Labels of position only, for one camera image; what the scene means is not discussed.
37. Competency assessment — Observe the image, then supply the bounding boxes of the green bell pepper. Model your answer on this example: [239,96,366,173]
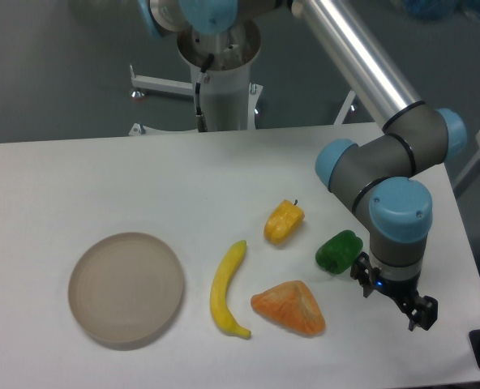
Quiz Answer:
[315,230,363,275]

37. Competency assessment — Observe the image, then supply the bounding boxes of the yellow bell pepper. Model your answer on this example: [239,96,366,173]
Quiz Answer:
[264,199,305,245]

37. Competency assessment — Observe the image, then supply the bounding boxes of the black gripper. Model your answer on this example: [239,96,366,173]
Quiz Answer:
[350,251,438,331]

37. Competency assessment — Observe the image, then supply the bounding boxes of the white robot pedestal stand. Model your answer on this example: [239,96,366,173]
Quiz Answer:
[130,21,263,132]

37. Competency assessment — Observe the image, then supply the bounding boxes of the orange pumpkin slice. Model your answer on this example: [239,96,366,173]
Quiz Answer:
[251,280,326,336]

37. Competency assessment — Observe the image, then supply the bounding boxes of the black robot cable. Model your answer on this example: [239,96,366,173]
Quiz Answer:
[194,53,216,133]

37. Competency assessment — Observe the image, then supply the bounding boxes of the yellow banana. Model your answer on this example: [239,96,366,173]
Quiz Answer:
[209,240,251,340]

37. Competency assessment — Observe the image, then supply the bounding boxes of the beige round plate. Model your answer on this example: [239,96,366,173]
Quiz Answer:
[67,232,185,350]

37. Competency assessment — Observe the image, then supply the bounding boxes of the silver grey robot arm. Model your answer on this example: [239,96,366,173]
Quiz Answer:
[138,1,467,329]

